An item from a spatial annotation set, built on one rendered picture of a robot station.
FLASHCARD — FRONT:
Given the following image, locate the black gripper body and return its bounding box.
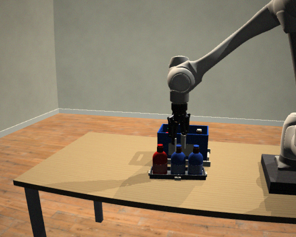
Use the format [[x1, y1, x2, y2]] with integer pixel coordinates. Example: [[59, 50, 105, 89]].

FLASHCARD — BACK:
[[171, 102, 188, 122]]

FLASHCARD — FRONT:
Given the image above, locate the blue bottle with grey label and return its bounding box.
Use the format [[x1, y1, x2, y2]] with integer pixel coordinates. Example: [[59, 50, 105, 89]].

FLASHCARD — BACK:
[[187, 145, 203, 175]]

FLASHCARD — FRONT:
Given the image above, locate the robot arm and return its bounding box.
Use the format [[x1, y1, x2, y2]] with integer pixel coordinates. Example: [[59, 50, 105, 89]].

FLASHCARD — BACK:
[[167, 0, 296, 172]]

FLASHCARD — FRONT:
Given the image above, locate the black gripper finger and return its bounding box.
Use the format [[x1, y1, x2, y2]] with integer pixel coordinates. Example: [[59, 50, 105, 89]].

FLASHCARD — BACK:
[[167, 114, 181, 152], [180, 113, 191, 149]]

